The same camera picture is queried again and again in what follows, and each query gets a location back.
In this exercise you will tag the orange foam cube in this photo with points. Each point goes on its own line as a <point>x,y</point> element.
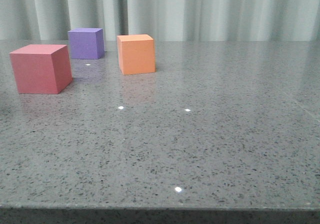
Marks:
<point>136,54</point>

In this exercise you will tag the purple foam cube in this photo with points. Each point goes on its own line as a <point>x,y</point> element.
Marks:
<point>86,43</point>

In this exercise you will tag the red foam cube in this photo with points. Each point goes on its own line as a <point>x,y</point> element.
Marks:
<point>41,68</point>

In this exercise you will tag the pale green curtain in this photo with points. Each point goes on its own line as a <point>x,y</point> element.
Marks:
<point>165,20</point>

